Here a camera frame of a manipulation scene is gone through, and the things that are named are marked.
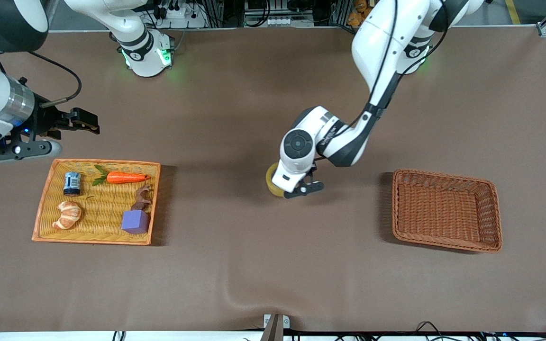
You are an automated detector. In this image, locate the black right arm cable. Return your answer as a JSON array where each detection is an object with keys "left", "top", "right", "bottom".
[{"left": 0, "top": 50, "right": 82, "bottom": 108}]

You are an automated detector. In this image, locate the bag of orange bread rolls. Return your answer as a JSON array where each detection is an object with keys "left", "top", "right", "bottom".
[{"left": 347, "top": 0, "right": 373, "bottom": 27}]

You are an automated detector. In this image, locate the toy croissant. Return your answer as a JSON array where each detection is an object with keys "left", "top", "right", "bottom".
[{"left": 53, "top": 201, "right": 82, "bottom": 231}]

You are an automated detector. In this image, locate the purple foam cube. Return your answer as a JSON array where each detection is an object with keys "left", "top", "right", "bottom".
[{"left": 121, "top": 210, "right": 151, "bottom": 235}]

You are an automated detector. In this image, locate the orange woven tray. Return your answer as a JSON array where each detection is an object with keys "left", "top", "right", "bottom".
[{"left": 32, "top": 158, "right": 161, "bottom": 246}]

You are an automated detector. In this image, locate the small blue white can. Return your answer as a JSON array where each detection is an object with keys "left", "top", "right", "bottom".
[{"left": 63, "top": 171, "right": 82, "bottom": 196}]

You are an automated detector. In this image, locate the white narrow power strip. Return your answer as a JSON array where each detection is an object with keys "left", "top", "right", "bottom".
[{"left": 266, "top": 16, "right": 314, "bottom": 27}]

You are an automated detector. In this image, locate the black looped floor cable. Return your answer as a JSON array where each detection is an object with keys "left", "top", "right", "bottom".
[{"left": 413, "top": 321, "right": 449, "bottom": 341}]

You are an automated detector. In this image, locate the yellow clear tape roll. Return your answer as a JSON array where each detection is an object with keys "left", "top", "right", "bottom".
[{"left": 265, "top": 162, "right": 287, "bottom": 197}]

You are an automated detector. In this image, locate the orange toy carrot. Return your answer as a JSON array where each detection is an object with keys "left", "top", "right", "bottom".
[{"left": 92, "top": 164, "right": 151, "bottom": 186}]

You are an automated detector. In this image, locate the white power strip with plugs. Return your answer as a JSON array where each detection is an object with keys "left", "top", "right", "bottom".
[{"left": 152, "top": 0, "right": 207, "bottom": 29}]

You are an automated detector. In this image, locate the brown toy horse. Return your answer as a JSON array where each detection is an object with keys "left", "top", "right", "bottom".
[{"left": 131, "top": 184, "right": 153, "bottom": 211}]

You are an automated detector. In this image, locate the brown table cloth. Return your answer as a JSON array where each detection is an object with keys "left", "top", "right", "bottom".
[{"left": 0, "top": 26, "right": 546, "bottom": 333}]

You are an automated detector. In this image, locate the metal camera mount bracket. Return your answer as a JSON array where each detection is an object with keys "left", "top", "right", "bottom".
[{"left": 260, "top": 314, "right": 291, "bottom": 341}]

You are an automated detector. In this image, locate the brown wicker basket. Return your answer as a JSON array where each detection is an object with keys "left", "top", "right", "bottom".
[{"left": 391, "top": 169, "right": 503, "bottom": 253}]

